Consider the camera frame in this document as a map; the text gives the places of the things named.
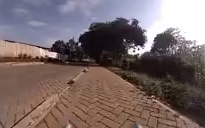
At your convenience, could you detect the green planted verge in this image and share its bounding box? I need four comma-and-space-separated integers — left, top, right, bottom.
108, 66, 205, 128

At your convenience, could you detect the group of small trees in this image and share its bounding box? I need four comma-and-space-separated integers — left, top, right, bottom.
50, 37, 86, 62

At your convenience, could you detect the dark hedge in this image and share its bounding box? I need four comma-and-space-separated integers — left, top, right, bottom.
123, 49, 205, 85

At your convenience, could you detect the brown paved road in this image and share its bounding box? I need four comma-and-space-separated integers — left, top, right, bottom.
0, 63, 87, 128

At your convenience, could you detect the red brick path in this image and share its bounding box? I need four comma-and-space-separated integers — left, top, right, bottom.
34, 66, 204, 128

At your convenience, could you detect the large dark tree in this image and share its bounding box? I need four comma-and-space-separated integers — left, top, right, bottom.
78, 17, 148, 66

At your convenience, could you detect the pale kerb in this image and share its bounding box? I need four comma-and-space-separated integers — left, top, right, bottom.
0, 61, 46, 68

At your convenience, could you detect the long pale wall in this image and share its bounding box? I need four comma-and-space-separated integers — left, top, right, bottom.
0, 35, 63, 61

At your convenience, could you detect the row of kerb stones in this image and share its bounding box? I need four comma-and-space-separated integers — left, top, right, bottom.
11, 67, 90, 128

